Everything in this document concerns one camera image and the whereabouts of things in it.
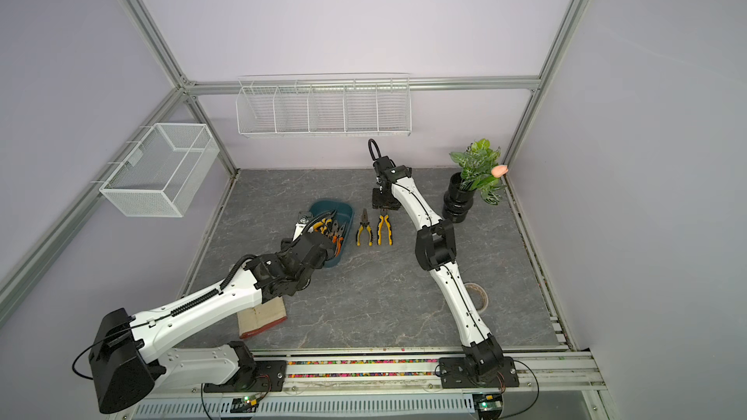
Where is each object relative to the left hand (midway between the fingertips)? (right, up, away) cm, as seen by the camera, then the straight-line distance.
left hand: (308, 243), depth 79 cm
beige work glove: (-15, -22, +3) cm, 27 cm away
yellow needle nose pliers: (+14, +3, +25) cm, 28 cm away
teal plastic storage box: (+5, +6, +30) cm, 31 cm away
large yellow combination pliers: (+21, +5, +26) cm, 33 cm away
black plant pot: (+46, +11, +18) cm, 50 cm away
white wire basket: (-43, +19, +3) cm, 47 cm away
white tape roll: (+49, -17, +7) cm, 53 cm away
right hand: (+20, +11, +28) cm, 36 cm away
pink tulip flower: (+54, +20, +2) cm, 57 cm away
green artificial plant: (+51, +23, +12) cm, 57 cm away
